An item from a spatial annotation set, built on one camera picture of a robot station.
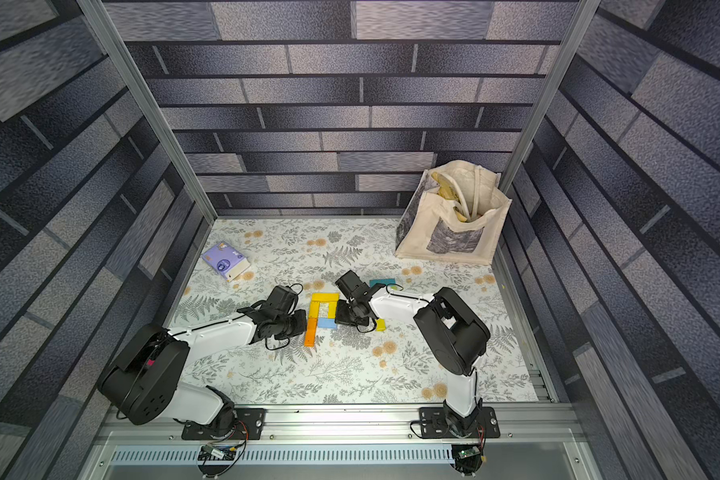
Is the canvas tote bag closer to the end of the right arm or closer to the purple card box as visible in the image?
the end of the right arm

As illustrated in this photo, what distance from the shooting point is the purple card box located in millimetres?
1001

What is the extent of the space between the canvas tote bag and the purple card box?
0.57m

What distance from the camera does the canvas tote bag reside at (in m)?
0.88
